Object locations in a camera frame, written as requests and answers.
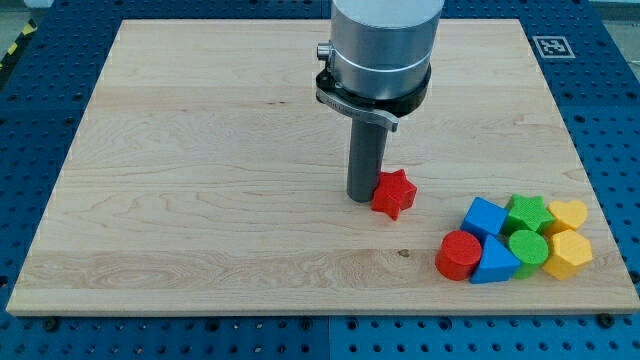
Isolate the black tool clamp ring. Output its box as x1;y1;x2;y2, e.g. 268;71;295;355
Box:
315;65;432;132

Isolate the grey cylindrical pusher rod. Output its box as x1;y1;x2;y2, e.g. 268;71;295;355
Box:
347;119;388;203

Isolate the red star block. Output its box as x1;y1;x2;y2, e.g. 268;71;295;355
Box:
371;169;418;220

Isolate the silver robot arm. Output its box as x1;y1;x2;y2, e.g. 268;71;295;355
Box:
316;0;445;203

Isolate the blue cube block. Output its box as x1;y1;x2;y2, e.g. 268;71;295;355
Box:
460;197;508;244

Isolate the green star block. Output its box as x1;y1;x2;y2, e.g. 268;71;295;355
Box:
501;193;555;235

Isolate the red cylinder block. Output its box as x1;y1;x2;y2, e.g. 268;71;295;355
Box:
435;230;482;281

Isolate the wooden board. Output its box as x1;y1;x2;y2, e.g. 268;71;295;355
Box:
7;19;639;317

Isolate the blue triangle block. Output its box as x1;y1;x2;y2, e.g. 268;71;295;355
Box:
470;235;521;284

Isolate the white fiducial marker tag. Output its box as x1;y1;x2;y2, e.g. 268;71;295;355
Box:
533;35;575;59

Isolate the green cylinder block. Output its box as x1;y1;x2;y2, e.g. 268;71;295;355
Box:
507;230;549;280

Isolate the yellow heart block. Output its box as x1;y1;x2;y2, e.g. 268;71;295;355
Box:
544;200;588;237

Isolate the yellow hexagon block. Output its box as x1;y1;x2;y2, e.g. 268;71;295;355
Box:
542;230;593;280

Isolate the black yellow hazard tape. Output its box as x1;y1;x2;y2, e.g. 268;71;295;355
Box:
1;18;38;73

